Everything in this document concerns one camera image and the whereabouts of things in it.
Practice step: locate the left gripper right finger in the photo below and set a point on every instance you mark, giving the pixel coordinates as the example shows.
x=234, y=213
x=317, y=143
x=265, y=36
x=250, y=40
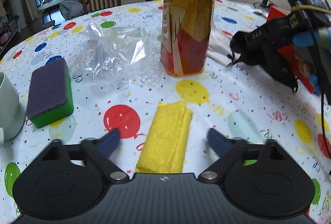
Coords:
x=228, y=150

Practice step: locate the white cloth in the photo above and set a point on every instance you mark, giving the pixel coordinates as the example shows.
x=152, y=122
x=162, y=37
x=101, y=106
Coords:
x=219, y=49

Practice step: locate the yellow cloth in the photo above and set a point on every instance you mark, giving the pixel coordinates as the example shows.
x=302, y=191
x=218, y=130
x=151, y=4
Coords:
x=165, y=145

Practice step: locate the low tv cabinet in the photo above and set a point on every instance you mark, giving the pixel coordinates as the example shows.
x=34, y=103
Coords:
x=8, y=32

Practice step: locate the right hand blue glove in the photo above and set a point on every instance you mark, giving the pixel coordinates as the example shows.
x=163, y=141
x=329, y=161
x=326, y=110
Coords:
x=313, y=47

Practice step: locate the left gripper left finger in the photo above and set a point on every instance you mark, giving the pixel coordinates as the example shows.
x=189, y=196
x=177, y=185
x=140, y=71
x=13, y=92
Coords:
x=96, y=153

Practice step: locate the balloon print tablecloth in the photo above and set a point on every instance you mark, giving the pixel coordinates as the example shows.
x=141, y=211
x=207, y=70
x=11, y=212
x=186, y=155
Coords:
x=238, y=101

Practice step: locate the purple green sponge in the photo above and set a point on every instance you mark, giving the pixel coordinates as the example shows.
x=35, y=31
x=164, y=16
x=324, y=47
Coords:
x=50, y=94

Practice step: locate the orange drink bottle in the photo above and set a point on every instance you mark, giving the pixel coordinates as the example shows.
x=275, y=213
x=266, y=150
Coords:
x=186, y=28

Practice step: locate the pale green mug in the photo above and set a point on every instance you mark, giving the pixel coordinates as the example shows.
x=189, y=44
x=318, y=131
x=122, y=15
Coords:
x=12, y=114

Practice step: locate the clear plastic bag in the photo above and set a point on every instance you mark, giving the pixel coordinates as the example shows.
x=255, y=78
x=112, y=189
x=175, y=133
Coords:
x=119, y=55

